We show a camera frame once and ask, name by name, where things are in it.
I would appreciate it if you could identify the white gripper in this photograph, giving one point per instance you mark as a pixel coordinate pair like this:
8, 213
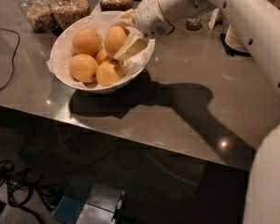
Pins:
148, 17

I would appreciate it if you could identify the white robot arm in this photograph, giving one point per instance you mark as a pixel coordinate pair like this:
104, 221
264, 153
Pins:
257, 23

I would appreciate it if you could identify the white ceramic bowl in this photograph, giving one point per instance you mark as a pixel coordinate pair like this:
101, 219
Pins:
62, 72

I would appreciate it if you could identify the white paper bowl liner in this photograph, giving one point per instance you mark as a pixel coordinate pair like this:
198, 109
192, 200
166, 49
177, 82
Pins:
137, 59

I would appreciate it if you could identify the small orange in middle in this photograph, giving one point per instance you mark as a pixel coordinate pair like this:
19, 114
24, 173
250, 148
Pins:
101, 56

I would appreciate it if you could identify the small glass bottle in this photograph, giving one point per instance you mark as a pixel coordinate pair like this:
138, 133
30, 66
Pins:
194, 24

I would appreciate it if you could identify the white stand board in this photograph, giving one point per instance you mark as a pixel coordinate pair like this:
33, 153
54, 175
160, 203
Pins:
216, 18

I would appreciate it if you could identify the glass cereal jar far left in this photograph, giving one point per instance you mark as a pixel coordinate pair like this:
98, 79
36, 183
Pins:
39, 14

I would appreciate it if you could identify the black plate tray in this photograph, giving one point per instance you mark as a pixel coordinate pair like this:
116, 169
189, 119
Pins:
229, 50

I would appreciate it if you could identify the stack of white paper plates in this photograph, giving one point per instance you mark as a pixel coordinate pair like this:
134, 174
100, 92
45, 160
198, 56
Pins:
234, 41

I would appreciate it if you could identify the blue and grey floor box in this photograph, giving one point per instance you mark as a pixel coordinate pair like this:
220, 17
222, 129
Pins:
86, 202

